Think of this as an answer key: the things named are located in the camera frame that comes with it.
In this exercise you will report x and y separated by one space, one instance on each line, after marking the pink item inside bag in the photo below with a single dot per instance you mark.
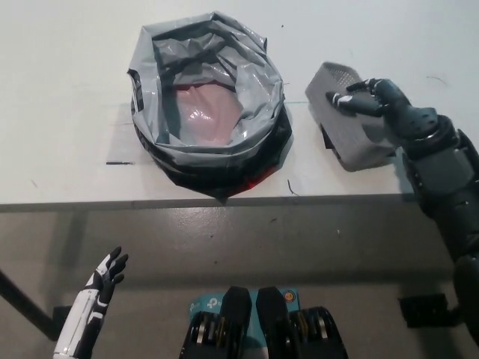
209 112

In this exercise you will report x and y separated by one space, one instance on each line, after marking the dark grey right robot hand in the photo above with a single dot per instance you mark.
404 116

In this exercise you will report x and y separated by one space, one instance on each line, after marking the large black floor tape patch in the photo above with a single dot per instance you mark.
423 310

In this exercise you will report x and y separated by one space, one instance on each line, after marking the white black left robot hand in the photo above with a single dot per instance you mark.
93 295

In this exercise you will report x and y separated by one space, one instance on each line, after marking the short black tape strip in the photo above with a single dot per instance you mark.
119 163

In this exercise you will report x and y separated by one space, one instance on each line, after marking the teal cardboard box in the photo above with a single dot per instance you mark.
198 303

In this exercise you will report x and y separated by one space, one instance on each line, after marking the grey perforated rectangular container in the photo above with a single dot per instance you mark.
344 134

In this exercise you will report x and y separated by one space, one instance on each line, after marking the grey and black plastic bag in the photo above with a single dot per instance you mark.
258 82

